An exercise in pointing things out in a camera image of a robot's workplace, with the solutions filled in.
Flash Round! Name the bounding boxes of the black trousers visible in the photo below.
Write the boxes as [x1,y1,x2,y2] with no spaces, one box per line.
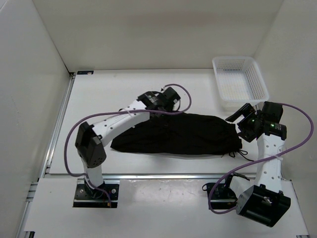
[110,113,248,158]

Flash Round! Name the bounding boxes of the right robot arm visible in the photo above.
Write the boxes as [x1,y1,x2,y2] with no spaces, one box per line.
[222,102,291,228]

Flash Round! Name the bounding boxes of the aluminium rail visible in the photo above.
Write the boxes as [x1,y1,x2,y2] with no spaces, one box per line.
[15,72,76,238]
[47,172,233,181]
[252,104,288,180]

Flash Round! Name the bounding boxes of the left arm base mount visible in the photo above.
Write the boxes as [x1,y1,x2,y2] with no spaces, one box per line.
[73,181,119,208]

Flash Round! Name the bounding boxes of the right aluminium rail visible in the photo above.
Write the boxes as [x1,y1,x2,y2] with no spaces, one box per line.
[252,104,288,180]

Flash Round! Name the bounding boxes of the white plastic mesh basket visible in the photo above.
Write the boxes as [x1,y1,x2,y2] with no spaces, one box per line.
[212,56,269,111]

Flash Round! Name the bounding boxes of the front aluminium rail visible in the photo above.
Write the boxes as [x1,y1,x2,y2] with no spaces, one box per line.
[47,172,233,181]

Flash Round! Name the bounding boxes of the left aluminium rail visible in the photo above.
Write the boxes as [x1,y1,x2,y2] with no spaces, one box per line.
[15,72,76,238]

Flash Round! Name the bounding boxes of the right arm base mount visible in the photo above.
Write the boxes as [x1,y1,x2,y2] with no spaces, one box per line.
[211,172,250,210]

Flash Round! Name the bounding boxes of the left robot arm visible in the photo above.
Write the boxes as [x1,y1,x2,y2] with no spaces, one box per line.
[75,87,180,199]

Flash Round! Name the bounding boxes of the blue label sticker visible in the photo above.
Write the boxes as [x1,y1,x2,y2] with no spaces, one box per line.
[77,70,94,75]

